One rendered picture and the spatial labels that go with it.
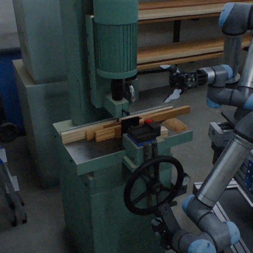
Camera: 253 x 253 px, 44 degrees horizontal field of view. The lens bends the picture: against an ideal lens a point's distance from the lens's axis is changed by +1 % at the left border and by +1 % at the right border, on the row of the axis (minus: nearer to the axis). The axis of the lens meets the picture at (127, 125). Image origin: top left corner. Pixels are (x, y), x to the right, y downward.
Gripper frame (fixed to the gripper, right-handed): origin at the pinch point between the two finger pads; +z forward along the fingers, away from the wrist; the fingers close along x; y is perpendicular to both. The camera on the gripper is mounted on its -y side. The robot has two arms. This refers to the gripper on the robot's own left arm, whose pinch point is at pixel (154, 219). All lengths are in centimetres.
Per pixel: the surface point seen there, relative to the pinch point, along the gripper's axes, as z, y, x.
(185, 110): 26, -37, 43
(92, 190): 17.8, -15.4, -18.1
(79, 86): 33, -63, -7
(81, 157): 12.8, -31.5, -19.6
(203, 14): 180, -124, 191
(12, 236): 107, 17, -59
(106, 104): 23, -51, 1
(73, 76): 38, -69, -7
